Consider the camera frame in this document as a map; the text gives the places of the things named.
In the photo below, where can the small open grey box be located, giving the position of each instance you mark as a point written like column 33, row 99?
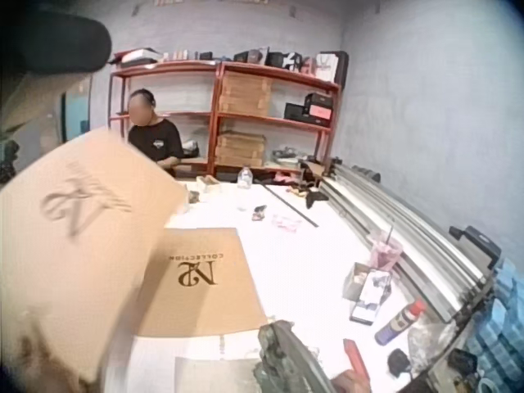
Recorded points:
column 355, row 280

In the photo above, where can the aluminium rail machine frame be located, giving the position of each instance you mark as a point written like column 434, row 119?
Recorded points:
column 401, row 229

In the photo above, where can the small dark clip object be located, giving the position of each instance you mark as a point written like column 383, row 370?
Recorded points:
column 259, row 213

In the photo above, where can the black rounded object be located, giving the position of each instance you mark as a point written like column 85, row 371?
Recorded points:
column 53, row 41

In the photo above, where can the pink plastic cup with straw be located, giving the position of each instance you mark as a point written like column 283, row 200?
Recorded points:
column 385, row 254

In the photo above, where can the blue spray can red cap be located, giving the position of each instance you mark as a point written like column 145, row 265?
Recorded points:
column 395, row 325

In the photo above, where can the white paper sheet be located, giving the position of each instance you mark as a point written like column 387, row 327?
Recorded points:
column 217, row 374

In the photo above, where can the small dark lump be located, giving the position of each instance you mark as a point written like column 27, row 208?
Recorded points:
column 193, row 197

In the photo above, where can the person's right hand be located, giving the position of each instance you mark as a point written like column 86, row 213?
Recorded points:
column 348, row 382

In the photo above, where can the clear plastic bag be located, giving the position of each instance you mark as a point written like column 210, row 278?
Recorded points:
column 430, row 340

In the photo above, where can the red shelf with cardboard boxes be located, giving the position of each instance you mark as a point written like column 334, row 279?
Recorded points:
column 270, row 102

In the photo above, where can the person's left hand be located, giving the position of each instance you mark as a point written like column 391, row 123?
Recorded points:
column 28, row 360

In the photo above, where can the small brown cardboard box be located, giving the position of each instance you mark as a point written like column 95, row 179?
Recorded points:
column 209, row 184

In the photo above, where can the stack of blue packets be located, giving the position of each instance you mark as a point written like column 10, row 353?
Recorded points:
column 501, row 327

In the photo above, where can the heap of clutter on table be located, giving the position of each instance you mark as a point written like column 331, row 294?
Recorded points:
column 294, row 172

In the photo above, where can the grey metal tape dispenser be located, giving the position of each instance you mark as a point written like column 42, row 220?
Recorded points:
column 286, row 360

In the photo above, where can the small black round object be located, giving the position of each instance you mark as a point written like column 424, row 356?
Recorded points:
column 399, row 362

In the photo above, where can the flat printed cardboard box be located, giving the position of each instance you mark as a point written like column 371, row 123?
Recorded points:
column 200, row 282

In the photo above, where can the dark patterned object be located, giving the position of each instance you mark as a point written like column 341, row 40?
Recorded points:
column 8, row 161

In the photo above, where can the clear plastic water bottle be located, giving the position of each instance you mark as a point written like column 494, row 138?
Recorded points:
column 245, row 179

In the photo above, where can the red shelf with white boxes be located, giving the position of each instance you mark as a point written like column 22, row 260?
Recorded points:
column 163, row 69

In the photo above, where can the clear pink plastic packet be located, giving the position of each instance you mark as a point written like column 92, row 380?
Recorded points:
column 286, row 222

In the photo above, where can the red utility knife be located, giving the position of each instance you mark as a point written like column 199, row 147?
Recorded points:
column 355, row 358

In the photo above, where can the black and white packet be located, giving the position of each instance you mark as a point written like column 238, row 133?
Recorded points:
column 370, row 299

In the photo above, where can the person's left fingers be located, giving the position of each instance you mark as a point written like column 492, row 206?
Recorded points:
column 30, row 352

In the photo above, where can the black machine carriage block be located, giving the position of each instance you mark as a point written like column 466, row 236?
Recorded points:
column 477, row 245

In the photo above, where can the black hand tool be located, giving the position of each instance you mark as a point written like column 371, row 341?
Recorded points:
column 316, row 200

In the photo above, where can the long black metal ruler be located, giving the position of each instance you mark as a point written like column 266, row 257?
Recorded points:
column 290, row 204

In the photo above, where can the large printed cardboard box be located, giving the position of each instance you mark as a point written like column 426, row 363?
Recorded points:
column 82, row 245

